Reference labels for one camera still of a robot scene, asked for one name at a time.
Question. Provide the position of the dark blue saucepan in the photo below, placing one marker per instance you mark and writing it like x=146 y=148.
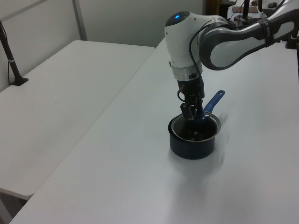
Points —
x=191 y=149

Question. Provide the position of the black stand with round base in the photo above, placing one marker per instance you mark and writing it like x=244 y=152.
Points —
x=245 y=10

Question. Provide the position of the brown board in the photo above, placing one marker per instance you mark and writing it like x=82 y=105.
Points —
x=238 y=9

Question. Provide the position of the black camera pole with base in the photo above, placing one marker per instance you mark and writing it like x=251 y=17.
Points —
x=14 y=67

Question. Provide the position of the glass lid with blue knob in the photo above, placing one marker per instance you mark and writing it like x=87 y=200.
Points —
x=196 y=135

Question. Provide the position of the dark computer mouse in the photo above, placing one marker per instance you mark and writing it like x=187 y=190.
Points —
x=272 y=4

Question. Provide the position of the grey metal partition post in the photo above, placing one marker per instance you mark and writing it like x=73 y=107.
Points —
x=80 y=21

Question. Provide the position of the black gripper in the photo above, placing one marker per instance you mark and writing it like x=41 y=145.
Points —
x=192 y=91

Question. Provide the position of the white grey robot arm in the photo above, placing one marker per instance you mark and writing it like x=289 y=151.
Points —
x=180 y=42

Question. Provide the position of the black clamped camera pole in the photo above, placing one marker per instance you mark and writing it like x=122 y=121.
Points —
x=292 y=43

